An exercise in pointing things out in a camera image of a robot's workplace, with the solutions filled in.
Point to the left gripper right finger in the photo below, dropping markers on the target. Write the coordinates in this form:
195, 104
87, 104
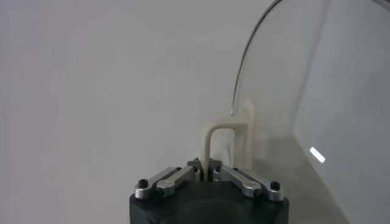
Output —
246, 184

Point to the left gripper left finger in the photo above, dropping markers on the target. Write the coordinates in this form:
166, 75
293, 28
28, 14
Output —
170, 182

